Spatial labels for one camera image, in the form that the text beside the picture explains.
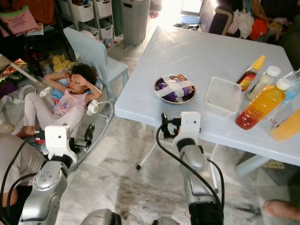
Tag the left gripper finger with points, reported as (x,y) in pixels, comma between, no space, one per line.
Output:
(90,135)

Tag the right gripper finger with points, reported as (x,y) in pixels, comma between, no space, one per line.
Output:
(164,123)

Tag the round metal plate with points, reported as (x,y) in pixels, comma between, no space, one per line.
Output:
(191,96)

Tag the purple taped snack packet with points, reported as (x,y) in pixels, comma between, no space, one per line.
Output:
(173,88)

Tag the child in pink shirt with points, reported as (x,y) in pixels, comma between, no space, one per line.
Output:
(68,103)

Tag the clear plastic container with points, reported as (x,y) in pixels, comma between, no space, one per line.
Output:
(222,95)

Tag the person in grey shirt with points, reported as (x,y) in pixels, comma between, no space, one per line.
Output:
(11,159)

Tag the yellow toy packet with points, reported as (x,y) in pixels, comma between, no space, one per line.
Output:
(63,62)

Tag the white plastic table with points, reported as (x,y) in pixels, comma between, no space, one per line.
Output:
(206,51)

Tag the light blue plastic chair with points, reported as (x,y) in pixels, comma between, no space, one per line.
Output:
(89,51)

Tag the large orange juice bottle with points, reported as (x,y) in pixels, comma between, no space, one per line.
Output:
(260,105)

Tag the yellow capped sauce bottle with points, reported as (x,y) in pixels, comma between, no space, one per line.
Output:
(249,75)

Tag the white pole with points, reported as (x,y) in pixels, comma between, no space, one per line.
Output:
(21,70)

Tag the grey right robot leg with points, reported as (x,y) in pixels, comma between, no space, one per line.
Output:
(164,221)

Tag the shiny foil wrapper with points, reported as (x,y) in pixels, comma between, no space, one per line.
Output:
(13,69)

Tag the white milk bottle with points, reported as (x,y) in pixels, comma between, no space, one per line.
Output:
(262,83)

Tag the grey trash bin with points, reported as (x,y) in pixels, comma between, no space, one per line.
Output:
(135,21)

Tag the yellow orange drink bottle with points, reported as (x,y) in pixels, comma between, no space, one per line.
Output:
(286,126)

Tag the dark armchair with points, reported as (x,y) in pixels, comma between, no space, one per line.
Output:
(213,16)

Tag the white drawer unit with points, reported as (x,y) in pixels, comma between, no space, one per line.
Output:
(91,14)

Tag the white crumpled cloth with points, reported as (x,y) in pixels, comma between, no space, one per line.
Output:
(241,22)

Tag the clear water bottle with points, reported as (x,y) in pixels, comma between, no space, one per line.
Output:
(293,86)

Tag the orange cloth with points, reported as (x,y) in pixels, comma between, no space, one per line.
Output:
(258,28)

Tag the bare human foot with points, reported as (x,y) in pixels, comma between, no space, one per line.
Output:
(281,209)

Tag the pink book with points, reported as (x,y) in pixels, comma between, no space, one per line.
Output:
(19,19)

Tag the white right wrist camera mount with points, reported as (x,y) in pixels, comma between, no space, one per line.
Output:
(188,127)

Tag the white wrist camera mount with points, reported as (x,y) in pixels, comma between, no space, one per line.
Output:
(188,127)
(58,140)

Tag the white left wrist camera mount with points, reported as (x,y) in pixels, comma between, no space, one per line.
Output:
(58,140)

